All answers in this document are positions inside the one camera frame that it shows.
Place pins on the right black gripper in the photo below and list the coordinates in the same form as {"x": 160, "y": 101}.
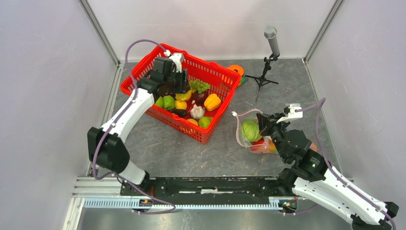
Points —
{"x": 265, "y": 122}

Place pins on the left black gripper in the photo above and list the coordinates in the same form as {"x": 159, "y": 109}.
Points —
{"x": 183, "y": 86}

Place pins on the green toy cabbage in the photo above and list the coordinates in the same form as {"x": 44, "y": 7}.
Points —
{"x": 251, "y": 131}

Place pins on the clear zip top bag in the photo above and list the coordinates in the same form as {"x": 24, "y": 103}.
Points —
{"x": 242, "y": 117}

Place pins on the orange red toy mango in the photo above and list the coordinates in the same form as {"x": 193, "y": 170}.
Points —
{"x": 263, "y": 147}

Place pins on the red plastic basket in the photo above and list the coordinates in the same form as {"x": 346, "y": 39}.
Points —
{"x": 223, "y": 83}

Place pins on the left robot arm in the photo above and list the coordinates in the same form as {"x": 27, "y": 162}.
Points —
{"x": 106, "y": 144}

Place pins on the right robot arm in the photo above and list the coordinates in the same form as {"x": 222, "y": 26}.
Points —
{"x": 313, "y": 177}

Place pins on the yellow green toy starfruit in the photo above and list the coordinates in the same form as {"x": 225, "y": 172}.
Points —
{"x": 182, "y": 97}

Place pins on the green toy pepper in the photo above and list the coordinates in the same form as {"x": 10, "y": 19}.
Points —
{"x": 169, "y": 102}

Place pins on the green toy grapes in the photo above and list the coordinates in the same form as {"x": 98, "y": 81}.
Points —
{"x": 199, "y": 86}

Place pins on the dark red toy beet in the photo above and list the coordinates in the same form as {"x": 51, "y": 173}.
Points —
{"x": 199, "y": 98}

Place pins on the green toy apple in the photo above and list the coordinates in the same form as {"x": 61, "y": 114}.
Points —
{"x": 160, "y": 102}

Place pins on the purple toy eggplant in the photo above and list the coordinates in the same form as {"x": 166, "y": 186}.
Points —
{"x": 179, "y": 112}

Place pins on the black microphone tripod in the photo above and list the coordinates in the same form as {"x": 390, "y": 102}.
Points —
{"x": 262, "y": 80}

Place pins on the orange toy block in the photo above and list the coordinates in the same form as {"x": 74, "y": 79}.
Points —
{"x": 313, "y": 147}

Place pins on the orange round toy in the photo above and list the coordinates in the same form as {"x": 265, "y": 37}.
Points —
{"x": 237, "y": 69}

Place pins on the grey microphone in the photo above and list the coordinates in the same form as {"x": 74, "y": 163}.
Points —
{"x": 270, "y": 33}

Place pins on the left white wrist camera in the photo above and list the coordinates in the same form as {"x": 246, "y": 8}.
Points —
{"x": 177, "y": 59}

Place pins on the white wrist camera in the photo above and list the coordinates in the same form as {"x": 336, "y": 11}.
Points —
{"x": 177, "y": 59}
{"x": 292, "y": 112}

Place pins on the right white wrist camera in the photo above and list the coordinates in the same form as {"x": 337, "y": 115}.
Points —
{"x": 292, "y": 112}

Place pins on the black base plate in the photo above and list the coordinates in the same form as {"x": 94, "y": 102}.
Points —
{"x": 250, "y": 190}

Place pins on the aluminium frame rail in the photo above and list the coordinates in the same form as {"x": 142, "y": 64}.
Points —
{"x": 108, "y": 204}

